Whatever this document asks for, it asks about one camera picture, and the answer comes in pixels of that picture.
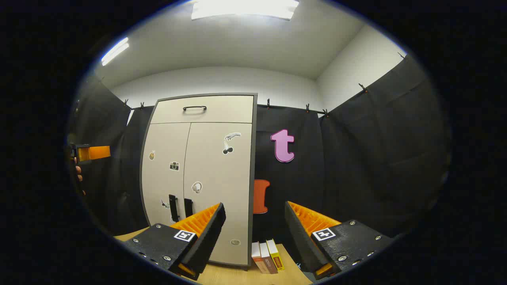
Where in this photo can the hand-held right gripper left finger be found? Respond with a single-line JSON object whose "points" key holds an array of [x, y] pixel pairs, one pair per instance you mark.
{"points": [[212, 233]]}

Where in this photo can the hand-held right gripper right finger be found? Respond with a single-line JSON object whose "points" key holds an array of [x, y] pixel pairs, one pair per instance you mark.
{"points": [[297, 237]]}

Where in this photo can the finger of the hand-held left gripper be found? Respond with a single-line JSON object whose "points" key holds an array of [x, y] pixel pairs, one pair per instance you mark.
{"points": [[99, 152]]}

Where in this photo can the shoe cabinet door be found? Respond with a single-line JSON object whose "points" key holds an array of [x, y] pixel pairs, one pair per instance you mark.
{"points": [[166, 142], [218, 174]]}

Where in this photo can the grey double-door shoe cabinet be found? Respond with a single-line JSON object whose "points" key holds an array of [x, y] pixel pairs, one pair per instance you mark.
{"points": [[253, 178]]}

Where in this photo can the beige cabinet drawer front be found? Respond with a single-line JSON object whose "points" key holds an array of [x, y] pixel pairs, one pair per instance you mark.
{"points": [[229, 111]]}

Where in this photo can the yellow book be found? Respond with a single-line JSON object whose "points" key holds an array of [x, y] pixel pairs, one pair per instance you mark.
{"points": [[276, 255]]}

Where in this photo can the dark brown spine book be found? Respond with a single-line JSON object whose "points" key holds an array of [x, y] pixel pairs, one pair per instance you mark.
{"points": [[267, 259]]}

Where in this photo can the orange-brown spine book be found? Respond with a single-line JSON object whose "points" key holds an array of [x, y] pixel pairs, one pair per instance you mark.
{"points": [[258, 259]]}

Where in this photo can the black backdrop cloth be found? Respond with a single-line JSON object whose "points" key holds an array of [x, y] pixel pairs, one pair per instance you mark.
{"points": [[356, 158]]}

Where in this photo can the narrow ceiling light strip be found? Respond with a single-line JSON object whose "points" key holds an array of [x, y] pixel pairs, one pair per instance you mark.
{"points": [[115, 51]]}

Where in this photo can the row of black cloth clips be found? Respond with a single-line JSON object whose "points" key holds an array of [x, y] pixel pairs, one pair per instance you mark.
{"points": [[268, 104]]}

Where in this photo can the wide ceiling light panel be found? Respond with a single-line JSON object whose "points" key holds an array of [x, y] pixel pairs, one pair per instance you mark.
{"points": [[245, 10]]}

